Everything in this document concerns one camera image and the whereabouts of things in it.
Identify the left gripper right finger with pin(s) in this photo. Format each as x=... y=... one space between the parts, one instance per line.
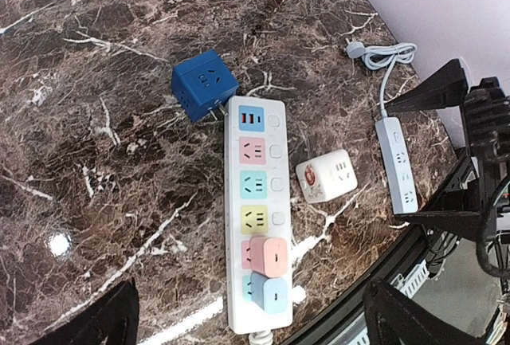
x=393 y=318

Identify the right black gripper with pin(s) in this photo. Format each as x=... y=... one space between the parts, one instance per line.
x=485 y=120

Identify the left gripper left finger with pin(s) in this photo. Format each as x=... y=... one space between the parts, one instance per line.
x=112 y=319

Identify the light blue power strip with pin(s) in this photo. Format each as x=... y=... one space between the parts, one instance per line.
x=397 y=165

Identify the light blue plug adapter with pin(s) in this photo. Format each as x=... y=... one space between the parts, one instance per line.
x=269 y=294

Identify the white cube socket adapter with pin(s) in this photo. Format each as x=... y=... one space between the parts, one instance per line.
x=326 y=177

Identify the pink plug adapter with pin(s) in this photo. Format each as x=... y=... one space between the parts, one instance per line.
x=269 y=256

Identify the white multicolour power strip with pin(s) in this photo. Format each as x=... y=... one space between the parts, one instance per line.
x=257 y=203

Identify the dark blue cube socket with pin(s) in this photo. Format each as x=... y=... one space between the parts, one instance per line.
x=201 y=83

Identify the white slotted cable duct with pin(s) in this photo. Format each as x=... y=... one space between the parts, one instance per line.
x=356 y=332

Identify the black front table rail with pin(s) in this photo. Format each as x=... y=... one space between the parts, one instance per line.
x=342 y=244

